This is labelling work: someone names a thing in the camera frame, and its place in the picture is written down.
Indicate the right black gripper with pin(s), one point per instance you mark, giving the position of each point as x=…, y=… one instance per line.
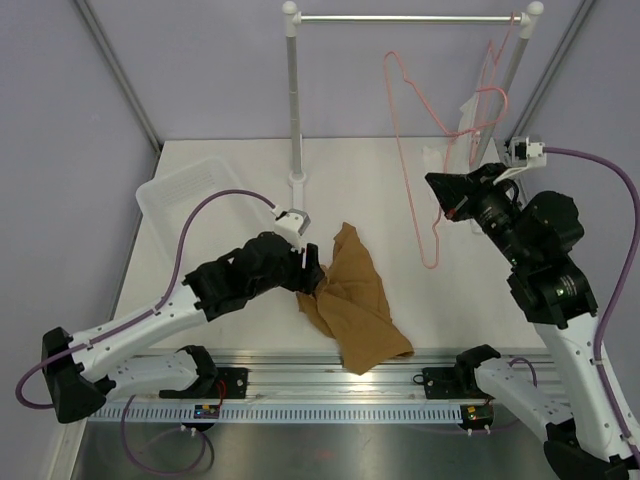
x=463, y=191

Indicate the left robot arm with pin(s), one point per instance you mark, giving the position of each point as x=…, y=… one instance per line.
x=214, y=289

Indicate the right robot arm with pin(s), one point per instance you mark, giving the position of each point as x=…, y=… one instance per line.
x=595, y=435

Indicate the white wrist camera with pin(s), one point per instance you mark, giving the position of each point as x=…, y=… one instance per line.
x=291, y=224
x=523, y=154

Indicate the aluminium rail base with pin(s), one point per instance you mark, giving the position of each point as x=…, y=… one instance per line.
x=340, y=375

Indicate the white garment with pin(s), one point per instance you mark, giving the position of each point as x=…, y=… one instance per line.
x=454, y=159

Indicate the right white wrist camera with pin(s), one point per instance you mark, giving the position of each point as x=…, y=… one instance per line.
x=523, y=154

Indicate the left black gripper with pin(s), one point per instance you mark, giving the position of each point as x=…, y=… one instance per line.
x=305, y=279

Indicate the white slotted cable duct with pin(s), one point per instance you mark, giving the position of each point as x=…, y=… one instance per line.
x=280, y=413

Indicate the white clothes rack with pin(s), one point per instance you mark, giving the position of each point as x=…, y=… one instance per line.
x=294, y=18

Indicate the brown tank top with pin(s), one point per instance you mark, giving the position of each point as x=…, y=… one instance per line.
x=350, y=306

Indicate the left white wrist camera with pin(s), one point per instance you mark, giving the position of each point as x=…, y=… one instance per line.
x=291, y=224

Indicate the pink wire hanger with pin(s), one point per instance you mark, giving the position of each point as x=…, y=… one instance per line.
x=450, y=135
x=487, y=76

